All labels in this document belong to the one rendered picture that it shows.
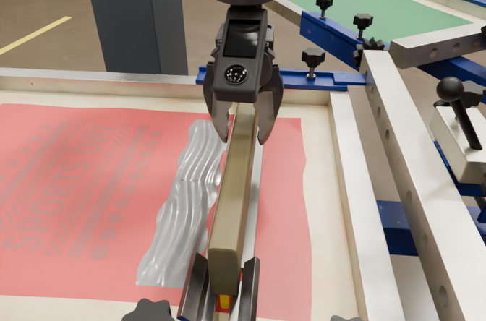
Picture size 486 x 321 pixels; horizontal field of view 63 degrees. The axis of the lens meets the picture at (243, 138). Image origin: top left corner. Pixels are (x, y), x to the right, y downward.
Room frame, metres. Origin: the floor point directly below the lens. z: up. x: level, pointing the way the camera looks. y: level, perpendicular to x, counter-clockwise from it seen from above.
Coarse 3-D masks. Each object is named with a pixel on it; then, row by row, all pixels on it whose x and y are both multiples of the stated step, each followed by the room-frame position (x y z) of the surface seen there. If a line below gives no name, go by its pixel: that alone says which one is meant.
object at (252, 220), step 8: (232, 128) 0.54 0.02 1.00; (256, 144) 0.50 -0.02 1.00; (256, 152) 0.48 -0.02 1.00; (256, 160) 0.46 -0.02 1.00; (256, 168) 0.44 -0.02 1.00; (256, 176) 0.42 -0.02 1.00; (256, 184) 0.41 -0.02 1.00; (256, 192) 0.39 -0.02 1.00; (216, 200) 0.38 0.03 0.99; (256, 200) 0.37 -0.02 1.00; (248, 208) 0.36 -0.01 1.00; (256, 208) 0.36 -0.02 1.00; (248, 216) 0.35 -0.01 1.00; (256, 216) 0.35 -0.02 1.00; (248, 224) 0.33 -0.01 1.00; (256, 224) 0.33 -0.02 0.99; (248, 232) 0.32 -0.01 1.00; (208, 240) 0.31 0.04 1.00; (248, 240) 0.31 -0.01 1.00; (248, 248) 0.30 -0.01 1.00; (248, 256) 0.29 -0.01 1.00
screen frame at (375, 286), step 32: (160, 96) 0.72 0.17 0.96; (192, 96) 0.71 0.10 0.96; (288, 96) 0.69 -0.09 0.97; (320, 96) 0.69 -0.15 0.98; (352, 128) 0.55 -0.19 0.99; (352, 160) 0.46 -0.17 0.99; (352, 192) 0.39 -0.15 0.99; (352, 224) 0.34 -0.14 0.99; (352, 256) 0.31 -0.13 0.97; (384, 256) 0.29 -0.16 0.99; (384, 288) 0.25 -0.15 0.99; (384, 320) 0.21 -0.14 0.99
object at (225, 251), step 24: (240, 120) 0.47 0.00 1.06; (240, 144) 0.41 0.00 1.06; (240, 168) 0.36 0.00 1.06; (240, 192) 0.32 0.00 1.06; (216, 216) 0.29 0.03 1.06; (240, 216) 0.29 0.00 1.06; (216, 240) 0.25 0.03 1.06; (240, 240) 0.27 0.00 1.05; (216, 264) 0.24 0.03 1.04; (240, 264) 0.26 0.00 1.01; (216, 288) 0.24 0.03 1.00
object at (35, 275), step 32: (160, 192) 0.43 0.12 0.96; (288, 192) 0.43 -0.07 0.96; (128, 224) 0.37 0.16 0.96; (288, 224) 0.37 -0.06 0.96; (0, 256) 0.32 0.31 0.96; (32, 256) 0.32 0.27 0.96; (128, 256) 0.32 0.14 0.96; (256, 256) 0.32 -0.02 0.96; (288, 256) 0.32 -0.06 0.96; (0, 288) 0.27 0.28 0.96; (32, 288) 0.27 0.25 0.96; (64, 288) 0.27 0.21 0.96; (96, 288) 0.27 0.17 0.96; (128, 288) 0.27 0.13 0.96; (160, 288) 0.27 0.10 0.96; (288, 288) 0.27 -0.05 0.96; (288, 320) 0.23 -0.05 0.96
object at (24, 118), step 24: (0, 120) 0.63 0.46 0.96; (24, 120) 0.63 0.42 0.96; (72, 120) 0.63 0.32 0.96; (96, 120) 0.63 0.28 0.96; (120, 120) 0.63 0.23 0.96; (144, 120) 0.63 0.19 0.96; (168, 120) 0.63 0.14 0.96; (192, 120) 0.63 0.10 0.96; (288, 120) 0.63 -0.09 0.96; (0, 144) 0.55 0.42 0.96; (168, 144) 0.55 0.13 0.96; (264, 144) 0.55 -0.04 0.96; (288, 144) 0.55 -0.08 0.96; (168, 168) 0.49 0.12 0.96; (264, 168) 0.49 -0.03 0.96; (288, 168) 0.49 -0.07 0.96
